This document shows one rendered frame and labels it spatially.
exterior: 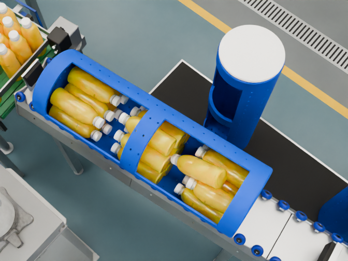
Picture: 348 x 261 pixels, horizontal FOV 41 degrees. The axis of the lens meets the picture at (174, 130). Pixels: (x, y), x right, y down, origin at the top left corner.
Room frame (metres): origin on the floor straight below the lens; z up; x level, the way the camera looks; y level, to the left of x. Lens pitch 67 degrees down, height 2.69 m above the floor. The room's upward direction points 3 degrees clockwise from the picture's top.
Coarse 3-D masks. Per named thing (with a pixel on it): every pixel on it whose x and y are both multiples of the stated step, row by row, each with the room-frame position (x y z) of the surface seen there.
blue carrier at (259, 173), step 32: (64, 64) 0.84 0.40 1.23; (96, 64) 0.88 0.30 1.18; (128, 96) 0.73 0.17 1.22; (64, 128) 0.65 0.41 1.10; (192, 128) 0.63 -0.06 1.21; (128, 160) 0.52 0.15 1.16; (256, 160) 0.53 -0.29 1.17; (160, 192) 0.43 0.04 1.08; (256, 192) 0.40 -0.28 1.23; (224, 224) 0.31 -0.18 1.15
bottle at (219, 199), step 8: (192, 184) 0.45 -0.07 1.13; (200, 184) 0.45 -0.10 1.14; (200, 192) 0.42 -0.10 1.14; (208, 192) 0.42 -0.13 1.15; (216, 192) 0.42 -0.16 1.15; (224, 192) 0.42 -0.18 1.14; (200, 200) 0.40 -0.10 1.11; (208, 200) 0.39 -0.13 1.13; (216, 200) 0.39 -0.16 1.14; (224, 200) 0.39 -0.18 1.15; (216, 208) 0.37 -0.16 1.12; (224, 208) 0.37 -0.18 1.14
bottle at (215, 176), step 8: (176, 160) 0.54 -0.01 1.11; (184, 160) 0.53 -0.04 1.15; (192, 160) 0.53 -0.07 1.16; (200, 160) 0.53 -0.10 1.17; (184, 168) 0.50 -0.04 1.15; (192, 168) 0.49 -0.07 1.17; (200, 168) 0.49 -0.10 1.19; (208, 168) 0.49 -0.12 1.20; (216, 168) 0.49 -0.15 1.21; (192, 176) 0.47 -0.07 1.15; (200, 176) 0.46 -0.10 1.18; (208, 176) 0.46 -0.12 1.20; (216, 176) 0.46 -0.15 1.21; (224, 176) 0.47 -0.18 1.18; (208, 184) 0.44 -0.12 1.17; (216, 184) 0.43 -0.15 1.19
